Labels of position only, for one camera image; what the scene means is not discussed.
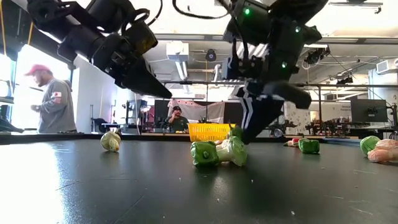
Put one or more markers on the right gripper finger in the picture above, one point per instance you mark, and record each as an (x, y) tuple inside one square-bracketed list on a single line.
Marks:
[(264, 115), (245, 109)]

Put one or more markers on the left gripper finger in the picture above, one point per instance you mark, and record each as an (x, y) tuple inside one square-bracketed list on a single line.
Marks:
[(140, 90), (140, 74)]

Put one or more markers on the green toy bell pepper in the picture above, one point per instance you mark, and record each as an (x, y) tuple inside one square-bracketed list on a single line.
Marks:
[(203, 154), (309, 147), (236, 132)]

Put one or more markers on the red toy chili pepper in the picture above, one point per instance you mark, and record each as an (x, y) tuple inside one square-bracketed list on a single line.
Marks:
[(296, 140)]

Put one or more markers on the green white toy bok choy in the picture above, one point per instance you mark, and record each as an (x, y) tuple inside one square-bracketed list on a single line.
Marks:
[(370, 144), (233, 152)]

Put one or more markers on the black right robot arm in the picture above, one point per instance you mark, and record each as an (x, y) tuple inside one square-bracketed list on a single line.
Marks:
[(298, 9)]

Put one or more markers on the black curtain panel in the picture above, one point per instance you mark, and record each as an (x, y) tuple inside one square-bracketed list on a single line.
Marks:
[(230, 113)]

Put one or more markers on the white patterned curtain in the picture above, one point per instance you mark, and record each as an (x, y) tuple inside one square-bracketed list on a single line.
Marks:
[(295, 121)]

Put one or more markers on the yellow plastic basket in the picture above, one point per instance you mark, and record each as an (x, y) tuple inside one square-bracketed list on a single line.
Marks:
[(205, 132)]

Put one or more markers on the white hanging cloth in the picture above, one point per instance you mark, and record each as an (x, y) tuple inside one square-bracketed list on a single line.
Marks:
[(199, 113)]

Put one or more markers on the person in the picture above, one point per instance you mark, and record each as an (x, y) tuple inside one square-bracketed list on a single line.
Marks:
[(178, 123), (56, 109)]

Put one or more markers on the grey overhead beam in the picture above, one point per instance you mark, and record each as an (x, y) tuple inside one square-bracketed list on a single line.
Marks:
[(192, 37)]

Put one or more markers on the black spotlight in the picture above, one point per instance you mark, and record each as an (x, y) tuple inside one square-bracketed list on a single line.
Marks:
[(345, 80)]

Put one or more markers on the black robot equipment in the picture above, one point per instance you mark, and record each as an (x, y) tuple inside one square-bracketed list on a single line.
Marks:
[(329, 127)]

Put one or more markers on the black computer monitor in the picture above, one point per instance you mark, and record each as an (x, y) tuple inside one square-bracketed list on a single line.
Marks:
[(368, 110)]

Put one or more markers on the black table mat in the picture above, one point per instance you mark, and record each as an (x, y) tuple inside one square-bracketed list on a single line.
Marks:
[(124, 186)]

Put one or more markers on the black ceiling track light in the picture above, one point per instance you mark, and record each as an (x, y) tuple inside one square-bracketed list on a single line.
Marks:
[(378, 10)]

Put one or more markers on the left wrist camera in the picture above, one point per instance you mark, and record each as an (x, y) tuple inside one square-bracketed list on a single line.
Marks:
[(109, 14)]

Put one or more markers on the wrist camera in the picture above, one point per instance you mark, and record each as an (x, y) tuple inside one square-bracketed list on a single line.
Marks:
[(109, 14), (248, 21)]

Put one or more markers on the black metal rack frame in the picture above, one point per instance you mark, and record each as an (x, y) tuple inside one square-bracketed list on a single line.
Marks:
[(192, 82)]

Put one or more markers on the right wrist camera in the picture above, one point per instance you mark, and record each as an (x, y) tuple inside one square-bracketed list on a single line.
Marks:
[(248, 21)]

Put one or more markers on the black ceiling camera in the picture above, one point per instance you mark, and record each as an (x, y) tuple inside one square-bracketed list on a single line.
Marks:
[(211, 56)]

